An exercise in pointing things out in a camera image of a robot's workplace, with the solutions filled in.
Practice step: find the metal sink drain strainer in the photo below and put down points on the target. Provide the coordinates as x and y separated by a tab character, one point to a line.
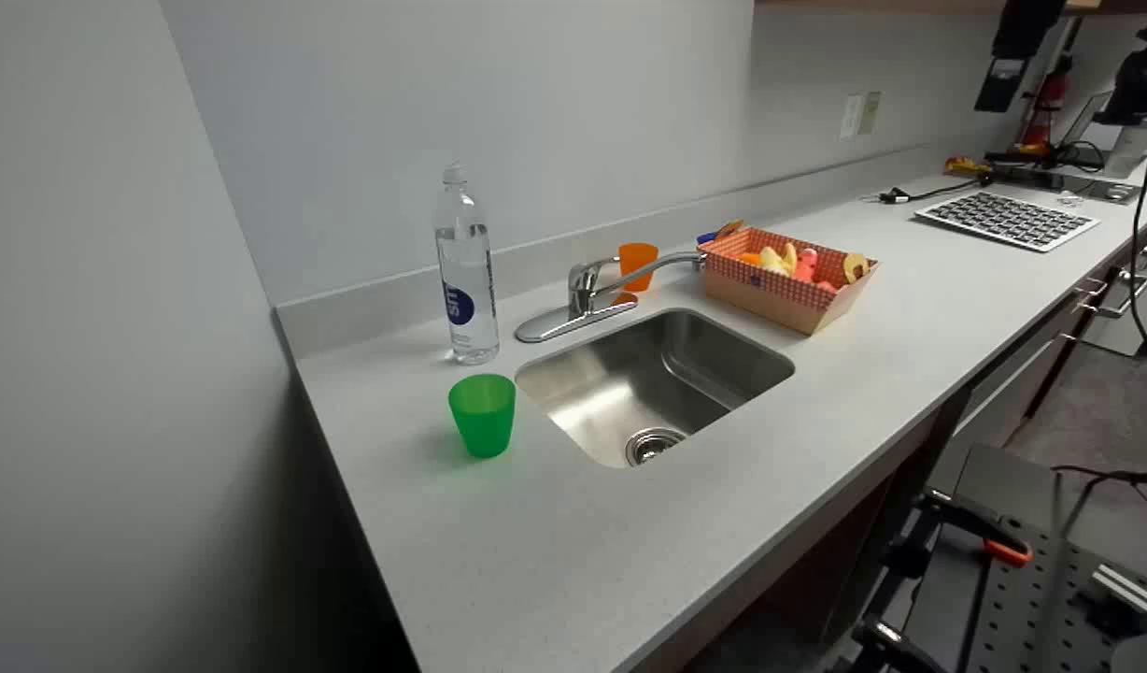
654	442

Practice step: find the black camera on tripod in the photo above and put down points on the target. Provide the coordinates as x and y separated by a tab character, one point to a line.
1137	78

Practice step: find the blue plastic disc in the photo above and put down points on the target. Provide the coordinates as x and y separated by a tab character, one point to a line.
719	233

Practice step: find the orange plastic cup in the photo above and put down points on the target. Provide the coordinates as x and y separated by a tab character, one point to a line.
637	265

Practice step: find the white wall outlet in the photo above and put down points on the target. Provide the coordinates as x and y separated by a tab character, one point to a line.
860	115

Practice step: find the orange checkered cardboard box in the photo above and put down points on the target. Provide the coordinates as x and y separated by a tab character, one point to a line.
784	302

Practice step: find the pale yellow round plush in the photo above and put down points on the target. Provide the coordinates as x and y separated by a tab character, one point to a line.
856	266

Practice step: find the perforated metal robot table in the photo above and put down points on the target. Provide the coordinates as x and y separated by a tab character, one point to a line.
1058	585

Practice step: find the yellow banana plush toy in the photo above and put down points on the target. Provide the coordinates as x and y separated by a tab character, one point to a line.
776	260

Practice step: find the clear plastic water bottle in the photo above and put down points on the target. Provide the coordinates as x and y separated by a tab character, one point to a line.
464	266

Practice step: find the pink plush toy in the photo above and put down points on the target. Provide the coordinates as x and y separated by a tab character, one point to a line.
814	270

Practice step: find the grey computer keyboard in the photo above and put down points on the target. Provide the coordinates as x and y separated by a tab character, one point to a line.
1007	218

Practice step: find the green plastic cup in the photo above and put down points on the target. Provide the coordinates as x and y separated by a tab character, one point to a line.
485	417

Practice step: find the red object by wall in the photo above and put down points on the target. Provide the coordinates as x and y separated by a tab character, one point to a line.
1045	105

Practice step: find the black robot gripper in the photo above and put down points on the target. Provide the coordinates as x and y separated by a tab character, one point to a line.
1019	49

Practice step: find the stainless steel sink basin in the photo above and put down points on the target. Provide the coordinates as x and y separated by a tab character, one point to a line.
670	369

